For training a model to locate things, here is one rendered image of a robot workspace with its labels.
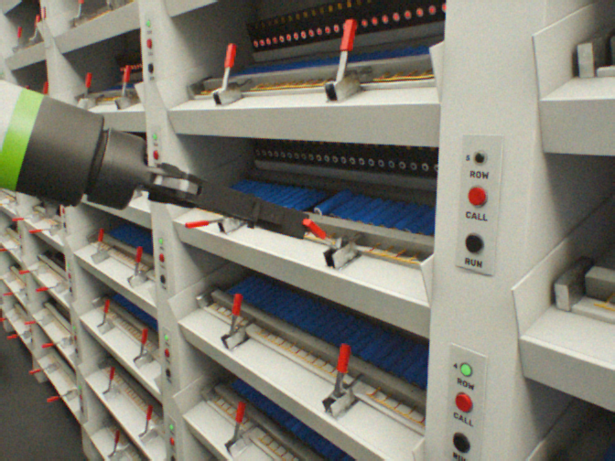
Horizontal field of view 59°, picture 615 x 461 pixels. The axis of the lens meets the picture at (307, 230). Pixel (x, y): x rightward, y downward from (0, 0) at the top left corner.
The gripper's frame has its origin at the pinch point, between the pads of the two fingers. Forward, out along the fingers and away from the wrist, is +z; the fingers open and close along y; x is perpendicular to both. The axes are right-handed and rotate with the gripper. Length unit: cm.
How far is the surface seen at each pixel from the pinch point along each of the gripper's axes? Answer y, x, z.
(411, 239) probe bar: 5.3, 1.9, 14.3
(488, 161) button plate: 20.8, 8.7, 8.3
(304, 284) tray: -8.3, -6.8, 9.4
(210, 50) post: -44, 29, -4
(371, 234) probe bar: -0.5, 1.5, 12.6
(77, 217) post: -115, -9, -13
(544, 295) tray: 22.8, -1.1, 16.8
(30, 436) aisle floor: -150, -88, -5
